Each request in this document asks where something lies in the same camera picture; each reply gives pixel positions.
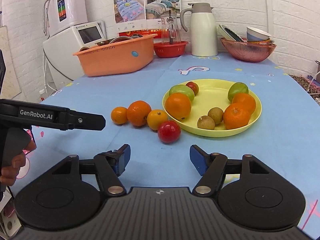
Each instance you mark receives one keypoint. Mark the pink glass bowl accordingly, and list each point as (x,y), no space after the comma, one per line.
(248,52)

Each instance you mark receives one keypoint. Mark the blue white stacked bowls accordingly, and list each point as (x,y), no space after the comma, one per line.
(255,34)

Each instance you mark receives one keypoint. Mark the mandarin in plate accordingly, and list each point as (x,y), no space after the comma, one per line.
(235,116)
(247,101)

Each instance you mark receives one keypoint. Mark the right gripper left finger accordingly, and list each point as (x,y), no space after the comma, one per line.
(109,166)

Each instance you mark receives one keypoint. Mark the small green fruit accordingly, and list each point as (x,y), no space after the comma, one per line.
(237,88)

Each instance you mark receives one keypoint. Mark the white plate in bowl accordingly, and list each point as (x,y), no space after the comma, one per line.
(228,34)

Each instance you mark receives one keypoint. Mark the yellow-orange small citrus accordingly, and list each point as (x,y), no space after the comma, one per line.
(155,118)

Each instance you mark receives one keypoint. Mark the red plastic colander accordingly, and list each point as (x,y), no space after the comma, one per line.
(167,50)

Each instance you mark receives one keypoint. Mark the white thermos jug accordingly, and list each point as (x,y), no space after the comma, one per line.
(203,29)

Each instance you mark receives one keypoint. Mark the orange plastic basket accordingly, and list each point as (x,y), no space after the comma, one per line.
(117,58)

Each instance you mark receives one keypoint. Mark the mandarin in plate front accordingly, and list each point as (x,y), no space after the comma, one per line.
(235,116)

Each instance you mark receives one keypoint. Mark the white appliance with screen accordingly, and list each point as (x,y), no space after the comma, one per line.
(59,50)

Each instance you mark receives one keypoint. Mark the large orange mandarin on cloth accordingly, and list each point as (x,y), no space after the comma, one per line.
(137,113)

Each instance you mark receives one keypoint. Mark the white water purifier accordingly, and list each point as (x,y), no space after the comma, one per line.
(63,14)

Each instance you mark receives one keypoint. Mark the bedding poster calendar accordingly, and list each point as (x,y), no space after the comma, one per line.
(143,16)

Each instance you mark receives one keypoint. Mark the small orange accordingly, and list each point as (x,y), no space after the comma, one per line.
(119,115)

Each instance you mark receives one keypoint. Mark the light blue tablecloth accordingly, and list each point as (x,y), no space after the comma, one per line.
(286,136)

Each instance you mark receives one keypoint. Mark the glass cup in colander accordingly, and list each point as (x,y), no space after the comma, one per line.
(170,32)

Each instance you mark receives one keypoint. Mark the metal bowls in basket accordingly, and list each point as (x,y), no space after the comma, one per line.
(118,39)

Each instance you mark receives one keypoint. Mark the small red tomato in plate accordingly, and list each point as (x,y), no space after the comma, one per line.
(192,85)

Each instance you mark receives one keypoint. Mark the brown longan fruit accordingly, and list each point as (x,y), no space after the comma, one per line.
(206,122)
(216,114)

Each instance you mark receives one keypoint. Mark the mandarin in plate rear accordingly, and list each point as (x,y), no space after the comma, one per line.
(247,101)

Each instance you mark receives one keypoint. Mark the person's left hand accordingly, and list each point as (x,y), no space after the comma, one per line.
(9,173)

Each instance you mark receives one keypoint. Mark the large green fruit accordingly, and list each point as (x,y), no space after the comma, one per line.
(184,90)

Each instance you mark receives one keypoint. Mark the yellow oval plate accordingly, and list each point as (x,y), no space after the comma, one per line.
(213,93)

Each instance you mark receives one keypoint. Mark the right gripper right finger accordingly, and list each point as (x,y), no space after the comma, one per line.
(211,168)

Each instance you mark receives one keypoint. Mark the big orange in plate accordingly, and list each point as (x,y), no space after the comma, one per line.
(178,105)

